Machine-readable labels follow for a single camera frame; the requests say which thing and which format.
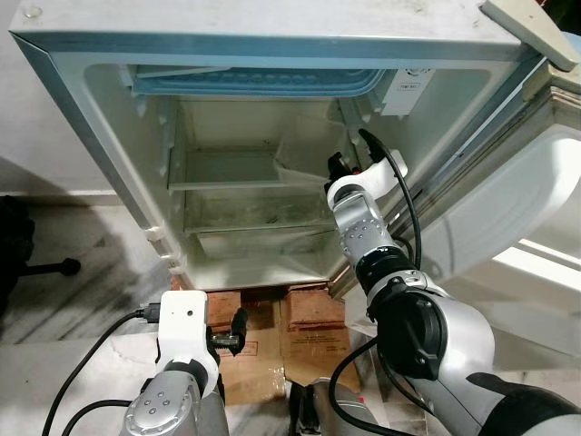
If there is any tilted clear fridge tray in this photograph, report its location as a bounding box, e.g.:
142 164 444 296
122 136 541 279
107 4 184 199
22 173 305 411
272 114 364 189

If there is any flat glass fridge shelf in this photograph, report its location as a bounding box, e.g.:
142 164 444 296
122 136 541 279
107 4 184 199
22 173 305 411
168 145 293 192

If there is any white fridge door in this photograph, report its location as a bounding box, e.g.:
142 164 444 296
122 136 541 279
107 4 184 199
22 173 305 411
413 59 581 364

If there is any small grey fridge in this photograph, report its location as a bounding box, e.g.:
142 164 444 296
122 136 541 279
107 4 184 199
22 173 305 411
9 0 581 299

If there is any beige fridge hinge cover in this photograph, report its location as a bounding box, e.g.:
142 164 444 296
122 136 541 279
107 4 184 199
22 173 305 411
479 0 580 72

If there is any large brown cardboard box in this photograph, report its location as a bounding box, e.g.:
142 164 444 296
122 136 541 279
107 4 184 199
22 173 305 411
204 289 288 406

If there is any small brown cardboard box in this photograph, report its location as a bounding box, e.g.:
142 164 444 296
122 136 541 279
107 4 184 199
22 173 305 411
281 284 351 388

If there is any clear crisper cover shelf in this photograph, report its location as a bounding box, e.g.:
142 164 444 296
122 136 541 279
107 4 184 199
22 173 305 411
182 186 339 235

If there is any white thermostat box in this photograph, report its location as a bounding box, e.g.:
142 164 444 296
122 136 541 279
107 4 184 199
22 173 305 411
381 68 435 117

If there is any grey robot leg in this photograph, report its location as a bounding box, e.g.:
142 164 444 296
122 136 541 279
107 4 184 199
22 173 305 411
289 377 384 436

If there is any blue freezer compartment flap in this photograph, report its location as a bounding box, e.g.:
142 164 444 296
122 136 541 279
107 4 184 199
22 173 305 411
132 65 388 99

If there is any black chair base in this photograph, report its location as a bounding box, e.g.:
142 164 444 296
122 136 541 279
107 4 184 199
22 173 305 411
0 195 83 312

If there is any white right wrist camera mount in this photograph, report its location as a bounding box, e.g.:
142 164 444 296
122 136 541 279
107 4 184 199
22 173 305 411
327 153 408 208

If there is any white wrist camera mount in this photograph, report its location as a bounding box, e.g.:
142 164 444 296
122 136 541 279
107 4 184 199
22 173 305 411
156 291 220 393
327 153 408 208

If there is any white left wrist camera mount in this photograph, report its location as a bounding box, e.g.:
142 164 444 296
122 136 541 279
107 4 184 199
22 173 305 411
156 291 220 393

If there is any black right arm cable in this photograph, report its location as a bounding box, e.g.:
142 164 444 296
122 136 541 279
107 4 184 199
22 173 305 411
358 127 424 270

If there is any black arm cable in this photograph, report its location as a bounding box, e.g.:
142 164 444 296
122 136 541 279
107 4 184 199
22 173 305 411
41 307 162 436
358 127 424 270

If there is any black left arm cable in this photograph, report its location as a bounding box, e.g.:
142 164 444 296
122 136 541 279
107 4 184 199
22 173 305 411
41 307 162 436

